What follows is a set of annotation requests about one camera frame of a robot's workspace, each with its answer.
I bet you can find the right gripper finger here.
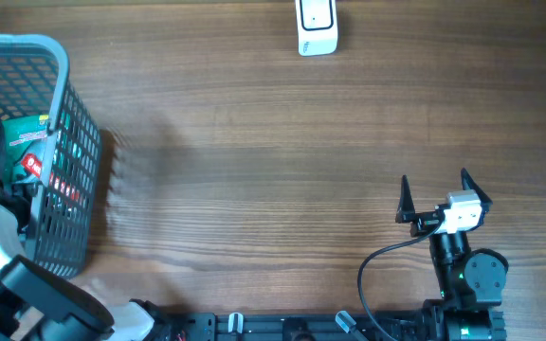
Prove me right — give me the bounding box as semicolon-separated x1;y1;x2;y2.
395;175;416;224
461;168;493;211

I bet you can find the green 3M gloves packet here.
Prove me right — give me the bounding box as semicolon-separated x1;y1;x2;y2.
0;115;84;209

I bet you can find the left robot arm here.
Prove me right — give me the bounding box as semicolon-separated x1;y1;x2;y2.
0;255;170;341

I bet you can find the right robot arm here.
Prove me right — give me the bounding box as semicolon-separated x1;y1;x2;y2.
392;170;509;341

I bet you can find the white barcode scanner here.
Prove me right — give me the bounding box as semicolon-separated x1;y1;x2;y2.
295;0;338;57

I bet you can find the grey plastic mesh basket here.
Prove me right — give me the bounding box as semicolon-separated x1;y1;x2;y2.
0;34;101;278

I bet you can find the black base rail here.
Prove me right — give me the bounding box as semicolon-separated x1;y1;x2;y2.
163;309;508;341

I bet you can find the right black cable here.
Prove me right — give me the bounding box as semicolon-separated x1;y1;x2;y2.
356;220;445;341

